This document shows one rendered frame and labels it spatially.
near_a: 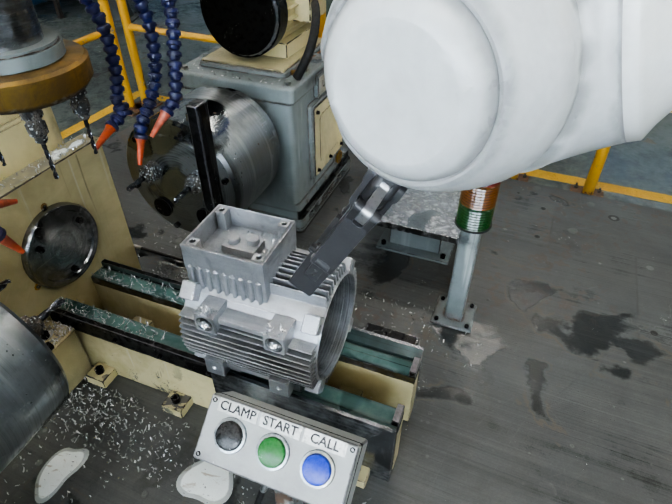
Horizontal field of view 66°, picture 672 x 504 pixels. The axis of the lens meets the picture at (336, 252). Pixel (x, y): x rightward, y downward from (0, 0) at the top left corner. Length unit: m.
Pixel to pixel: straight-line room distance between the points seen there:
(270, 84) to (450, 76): 0.94
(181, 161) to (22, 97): 0.35
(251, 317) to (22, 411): 0.28
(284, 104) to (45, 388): 0.68
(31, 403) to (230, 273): 0.27
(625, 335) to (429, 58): 1.02
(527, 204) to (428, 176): 1.25
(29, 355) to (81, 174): 0.39
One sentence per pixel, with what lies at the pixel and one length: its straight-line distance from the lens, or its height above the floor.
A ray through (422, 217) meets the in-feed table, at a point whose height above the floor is 0.92.
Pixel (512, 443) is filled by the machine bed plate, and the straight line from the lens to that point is 0.92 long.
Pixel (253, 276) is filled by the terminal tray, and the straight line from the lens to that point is 0.66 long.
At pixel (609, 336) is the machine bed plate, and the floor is 0.80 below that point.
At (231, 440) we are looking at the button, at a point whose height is 1.07.
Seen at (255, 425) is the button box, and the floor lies 1.08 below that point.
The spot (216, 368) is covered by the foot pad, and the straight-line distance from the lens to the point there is 0.77.
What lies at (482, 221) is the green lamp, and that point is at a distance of 0.89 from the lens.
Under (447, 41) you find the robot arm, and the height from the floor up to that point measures 1.51.
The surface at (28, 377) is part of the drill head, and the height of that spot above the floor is 1.07.
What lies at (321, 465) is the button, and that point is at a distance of 0.55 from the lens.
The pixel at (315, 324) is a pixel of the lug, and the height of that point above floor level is 1.09.
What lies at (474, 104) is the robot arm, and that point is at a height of 1.49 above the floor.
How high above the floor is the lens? 1.56
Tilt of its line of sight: 39 degrees down
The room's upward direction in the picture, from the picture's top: straight up
